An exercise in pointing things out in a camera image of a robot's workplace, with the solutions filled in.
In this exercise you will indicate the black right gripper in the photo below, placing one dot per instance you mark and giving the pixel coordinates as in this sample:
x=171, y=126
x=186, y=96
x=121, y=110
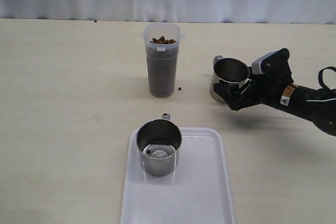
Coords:
x=270, y=75

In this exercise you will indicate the steel mug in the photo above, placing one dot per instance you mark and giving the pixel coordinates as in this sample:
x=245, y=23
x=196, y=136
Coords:
x=159, y=142
x=233, y=72

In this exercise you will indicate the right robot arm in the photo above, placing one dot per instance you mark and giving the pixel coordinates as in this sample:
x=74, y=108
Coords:
x=316, y=106

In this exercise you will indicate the clear plastic tall container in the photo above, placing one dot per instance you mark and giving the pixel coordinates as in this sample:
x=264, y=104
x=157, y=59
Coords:
x=162, y=43

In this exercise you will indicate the white plastic tray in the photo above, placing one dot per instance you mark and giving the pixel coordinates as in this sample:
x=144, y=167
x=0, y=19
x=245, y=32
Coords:
x=198, y=191

